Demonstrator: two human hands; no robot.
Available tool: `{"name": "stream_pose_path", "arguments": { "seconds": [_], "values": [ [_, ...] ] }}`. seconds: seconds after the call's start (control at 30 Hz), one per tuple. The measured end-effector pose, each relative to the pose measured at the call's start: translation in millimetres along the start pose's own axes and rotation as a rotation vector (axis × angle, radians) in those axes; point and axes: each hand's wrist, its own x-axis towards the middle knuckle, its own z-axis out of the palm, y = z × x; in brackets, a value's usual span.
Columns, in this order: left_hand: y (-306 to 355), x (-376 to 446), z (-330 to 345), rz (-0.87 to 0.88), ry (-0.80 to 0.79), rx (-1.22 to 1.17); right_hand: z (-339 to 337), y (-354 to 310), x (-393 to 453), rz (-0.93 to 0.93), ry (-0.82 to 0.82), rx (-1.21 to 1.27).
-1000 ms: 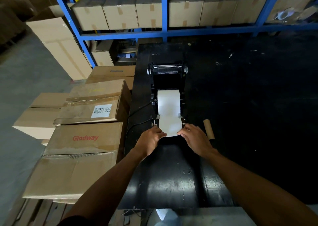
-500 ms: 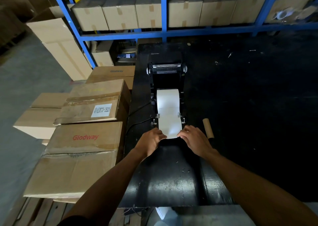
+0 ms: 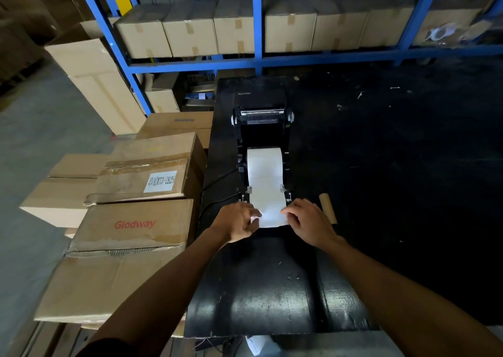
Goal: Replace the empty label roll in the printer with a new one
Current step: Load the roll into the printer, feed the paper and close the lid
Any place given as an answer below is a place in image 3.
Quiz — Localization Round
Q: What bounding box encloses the person's left hand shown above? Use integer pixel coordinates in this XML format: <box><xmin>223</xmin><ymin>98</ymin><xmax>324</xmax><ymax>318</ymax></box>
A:
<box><xmin>209</xmin><ymin>202</ymin><xmax>263</xmax><ymax>244</ymax></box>

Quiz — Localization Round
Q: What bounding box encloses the person's right hand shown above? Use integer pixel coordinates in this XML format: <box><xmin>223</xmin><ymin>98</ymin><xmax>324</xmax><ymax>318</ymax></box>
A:
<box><xmin>281</xmin><ymin>198</ymin><xmax>338</xmax><ymax>250</ymax></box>

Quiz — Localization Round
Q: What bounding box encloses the brown cardboard core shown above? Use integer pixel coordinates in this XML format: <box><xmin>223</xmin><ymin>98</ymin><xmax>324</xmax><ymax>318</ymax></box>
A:
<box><xmin>319</xmin><ymin>193</ymin><xmax>338</xmax><ymax>226</ymax></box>

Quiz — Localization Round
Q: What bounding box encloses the white label paper roll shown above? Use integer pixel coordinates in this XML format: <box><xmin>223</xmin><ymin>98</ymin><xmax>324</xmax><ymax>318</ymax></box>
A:
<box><xmin>246</xmin><ymin>147</ymin><xmax>290</xmax><ymax>229</ymax></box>

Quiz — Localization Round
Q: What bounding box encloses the black label printer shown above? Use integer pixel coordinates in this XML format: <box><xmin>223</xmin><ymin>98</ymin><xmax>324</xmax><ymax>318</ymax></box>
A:
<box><xmin>231</xmin><ymin>88</ymin><xmax>296</xmax><ymax>230</ymax></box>

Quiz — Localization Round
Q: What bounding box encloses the person's right forearm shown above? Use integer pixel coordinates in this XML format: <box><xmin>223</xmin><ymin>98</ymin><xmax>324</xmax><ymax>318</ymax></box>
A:
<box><xmin>320</xmin><ymin>234</ymin><xmax>503</xmax><ymax>357</ymax></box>

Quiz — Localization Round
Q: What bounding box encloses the person's left forearm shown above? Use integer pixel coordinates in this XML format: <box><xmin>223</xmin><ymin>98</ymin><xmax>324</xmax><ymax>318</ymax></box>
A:
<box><xmin>88</xmin><ymin>227</ymin><xmax>236</xmax><ymax>357</ymax></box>

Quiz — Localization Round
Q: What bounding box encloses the white label cardboard box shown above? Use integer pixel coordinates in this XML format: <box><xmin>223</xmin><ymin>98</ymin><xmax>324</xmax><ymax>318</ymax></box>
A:
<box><xmin>84</xmin><ymin>132</ymin><xmax>208</xmax><ymax>206</ymax></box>

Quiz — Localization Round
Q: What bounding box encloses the person's black shirt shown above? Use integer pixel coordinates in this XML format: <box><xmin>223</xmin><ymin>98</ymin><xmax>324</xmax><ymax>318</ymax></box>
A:
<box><xmin>76</xmin><ymin>337</ymin><xmax>138</xmax><ymax>357</ymax></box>

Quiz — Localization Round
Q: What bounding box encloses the clear tape roll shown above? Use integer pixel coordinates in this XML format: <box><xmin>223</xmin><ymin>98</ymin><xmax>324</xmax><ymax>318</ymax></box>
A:
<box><xmin>426</xmin><ymin>23</ymin><xmax>456</xmax><ymax>42</ymax></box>

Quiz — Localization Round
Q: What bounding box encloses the blue print cardboard box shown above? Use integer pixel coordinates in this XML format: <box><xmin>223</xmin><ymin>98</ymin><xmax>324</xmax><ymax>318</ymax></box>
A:
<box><xmin>135</xmin><ymin>111</ymin><xmax>214</xmax><ymax>150</ymax></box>

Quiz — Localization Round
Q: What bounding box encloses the red lettered cardboard box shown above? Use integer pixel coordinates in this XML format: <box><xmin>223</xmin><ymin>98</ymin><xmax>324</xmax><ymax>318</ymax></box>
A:
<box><xmin>34</xmin><ymin>198</ymin><xmax>199</xmax><ymax>326</ymax></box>

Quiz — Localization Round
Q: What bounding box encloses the small open cardboard box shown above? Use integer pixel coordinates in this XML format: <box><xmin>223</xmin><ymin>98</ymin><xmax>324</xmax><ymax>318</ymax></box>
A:
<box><xmin>144</xmin><ymin>73</ymin><xmax>181</xmax><ymax>114</ymax></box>

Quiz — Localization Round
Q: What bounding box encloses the plain low cardboard box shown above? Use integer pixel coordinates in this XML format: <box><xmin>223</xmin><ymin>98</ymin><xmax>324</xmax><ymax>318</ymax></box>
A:
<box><xmin>19</xmin><ymin>153</ymin><xmax>111</xmax><ymax>229</ymax></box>

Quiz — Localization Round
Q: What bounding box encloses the tall leaning cardboard box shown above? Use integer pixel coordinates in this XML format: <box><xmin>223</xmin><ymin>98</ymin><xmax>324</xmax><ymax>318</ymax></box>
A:
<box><xmin>44</xmin><ymin>19</ymin><xmax>147</xmax><ymax>135</ymax></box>

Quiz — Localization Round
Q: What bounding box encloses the blue metal shelving rack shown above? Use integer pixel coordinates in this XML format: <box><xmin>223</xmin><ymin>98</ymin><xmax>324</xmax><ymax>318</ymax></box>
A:
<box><xmin>72</xmin><ymin>0</ymin><xmax>503</xmax><ymax>116</ymax></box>

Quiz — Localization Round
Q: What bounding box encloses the row of taped cardboard boxes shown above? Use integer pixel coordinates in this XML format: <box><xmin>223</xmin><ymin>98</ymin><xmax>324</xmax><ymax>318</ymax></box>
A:
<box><xmin>114</xmin><ymin>0</ymin><xmax>484</xmax><ymax>59</ymax></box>

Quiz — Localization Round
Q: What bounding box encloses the stack of dark brown cartons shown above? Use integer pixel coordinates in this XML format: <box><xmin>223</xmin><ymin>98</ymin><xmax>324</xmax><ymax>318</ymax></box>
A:
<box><xmin>0</xmin><ymin>0</ymin><xmax>95</xmax><ymax>86</ymax></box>

